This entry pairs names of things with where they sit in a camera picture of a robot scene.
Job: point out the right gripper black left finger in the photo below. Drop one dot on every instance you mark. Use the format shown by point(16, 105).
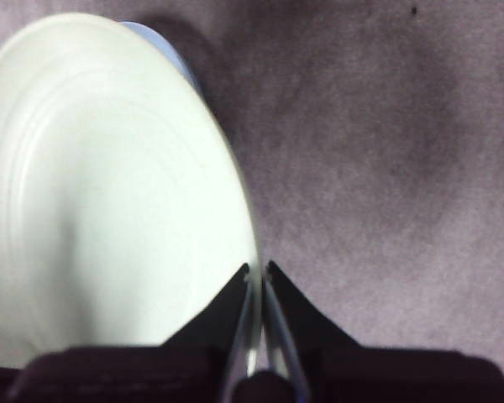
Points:
point(193, 361)

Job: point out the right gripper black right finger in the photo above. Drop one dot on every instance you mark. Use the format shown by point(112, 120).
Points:
point(361, 373)

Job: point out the pale green round plate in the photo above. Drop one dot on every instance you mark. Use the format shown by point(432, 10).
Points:
point(109, 201)

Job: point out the blue round plate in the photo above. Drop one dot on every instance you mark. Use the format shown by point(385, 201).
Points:
point(168, 46)

